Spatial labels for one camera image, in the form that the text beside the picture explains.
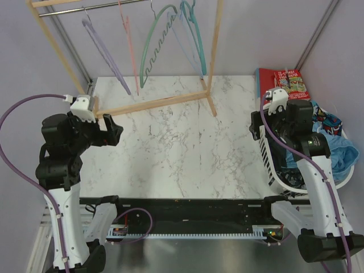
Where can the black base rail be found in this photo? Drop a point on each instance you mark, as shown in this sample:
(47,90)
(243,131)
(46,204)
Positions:
(189,216)

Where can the red book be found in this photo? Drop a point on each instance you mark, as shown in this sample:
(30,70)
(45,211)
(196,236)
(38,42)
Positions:
(264,80)

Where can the light blue shorts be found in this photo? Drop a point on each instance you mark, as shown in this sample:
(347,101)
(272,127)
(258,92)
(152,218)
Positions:
(344,155)

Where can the comic cover book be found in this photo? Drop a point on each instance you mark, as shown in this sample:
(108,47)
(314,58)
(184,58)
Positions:
(292,82)

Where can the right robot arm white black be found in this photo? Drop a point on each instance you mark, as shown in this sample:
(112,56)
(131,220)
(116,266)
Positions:
(329,235)

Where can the colourful comic print garment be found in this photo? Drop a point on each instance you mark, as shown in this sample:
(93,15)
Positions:
(323,120)

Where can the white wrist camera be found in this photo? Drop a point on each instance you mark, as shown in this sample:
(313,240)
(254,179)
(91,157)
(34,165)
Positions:
(278,98)
(82,107)

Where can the white laundry basket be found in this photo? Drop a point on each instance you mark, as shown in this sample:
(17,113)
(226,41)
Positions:
(275,158)

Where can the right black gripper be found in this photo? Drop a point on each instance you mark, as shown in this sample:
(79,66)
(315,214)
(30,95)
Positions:
(256,123)

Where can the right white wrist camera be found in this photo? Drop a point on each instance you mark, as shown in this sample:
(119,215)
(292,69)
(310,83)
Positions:
(278,98)

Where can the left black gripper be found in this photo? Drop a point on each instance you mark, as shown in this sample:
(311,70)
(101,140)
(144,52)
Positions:
(108,136)

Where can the dark patterned garment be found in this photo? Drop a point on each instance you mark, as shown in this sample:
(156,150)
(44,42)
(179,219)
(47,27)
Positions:
(291,177)

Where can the light blue cable duct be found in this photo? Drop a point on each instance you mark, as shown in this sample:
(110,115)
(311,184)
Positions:
(257,233)

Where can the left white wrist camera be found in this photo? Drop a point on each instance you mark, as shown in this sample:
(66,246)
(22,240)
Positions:
(82,107)

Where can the green plastic hanger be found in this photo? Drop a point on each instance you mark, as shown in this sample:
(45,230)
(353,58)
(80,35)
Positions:
(147,64)

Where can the metal rack rod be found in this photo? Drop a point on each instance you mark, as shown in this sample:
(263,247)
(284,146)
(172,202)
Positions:
(94,7)

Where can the wooden clothes rack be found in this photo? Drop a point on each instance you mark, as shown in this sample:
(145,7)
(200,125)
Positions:
(204,94)

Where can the teal plastic hanger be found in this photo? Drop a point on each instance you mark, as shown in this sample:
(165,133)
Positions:
(191,20)

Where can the light blue wire hanger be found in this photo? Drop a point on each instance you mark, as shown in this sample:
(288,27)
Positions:
(189,45)

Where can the purple plastic hanger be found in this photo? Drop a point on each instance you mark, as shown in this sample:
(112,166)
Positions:
(102,49)

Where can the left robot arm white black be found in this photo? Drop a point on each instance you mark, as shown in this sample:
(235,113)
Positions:
(66,138)

